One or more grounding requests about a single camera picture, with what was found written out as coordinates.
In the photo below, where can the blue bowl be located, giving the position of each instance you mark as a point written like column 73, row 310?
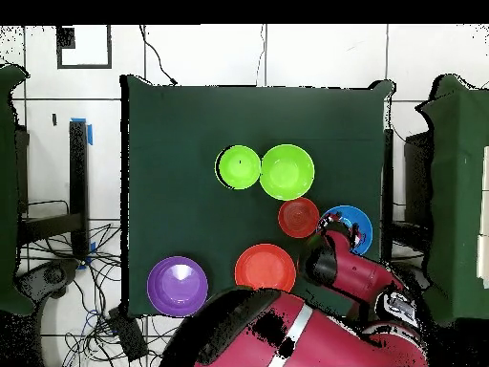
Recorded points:
column 359, row 220

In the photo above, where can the small orange bowl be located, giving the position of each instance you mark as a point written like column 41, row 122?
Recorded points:
column 298, row 218

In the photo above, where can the large green bowl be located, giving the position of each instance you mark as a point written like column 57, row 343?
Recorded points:
column 288, row 172

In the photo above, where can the large orange bowl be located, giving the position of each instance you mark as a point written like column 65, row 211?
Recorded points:
column 263, row 267

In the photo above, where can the small green bowl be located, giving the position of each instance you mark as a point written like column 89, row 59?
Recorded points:
column 238, row 167

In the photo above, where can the large purple bowl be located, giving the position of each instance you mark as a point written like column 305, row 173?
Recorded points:
column 177, row 286

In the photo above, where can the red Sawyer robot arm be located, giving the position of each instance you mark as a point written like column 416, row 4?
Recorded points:
column 344, row 271

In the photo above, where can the black box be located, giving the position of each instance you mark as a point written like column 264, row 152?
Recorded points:
column 418, row 179

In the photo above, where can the green cloth side table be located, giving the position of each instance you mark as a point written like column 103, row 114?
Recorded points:
column 7, row 248
column 458, row 191

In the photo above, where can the dark green tablecloth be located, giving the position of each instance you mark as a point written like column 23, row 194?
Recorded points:
column 183, row 114

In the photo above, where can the black power strip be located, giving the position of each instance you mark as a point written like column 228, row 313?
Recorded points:
column 128, row 334

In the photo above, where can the blue tape strip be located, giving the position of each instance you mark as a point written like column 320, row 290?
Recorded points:
column 90, row 135

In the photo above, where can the black metal stand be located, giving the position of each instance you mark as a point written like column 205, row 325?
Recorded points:
column 78, row 172

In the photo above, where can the black office chair base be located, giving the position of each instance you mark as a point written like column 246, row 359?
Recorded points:
column 49, row 277

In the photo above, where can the black square floor frame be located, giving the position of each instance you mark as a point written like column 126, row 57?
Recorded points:
column 84, row 67

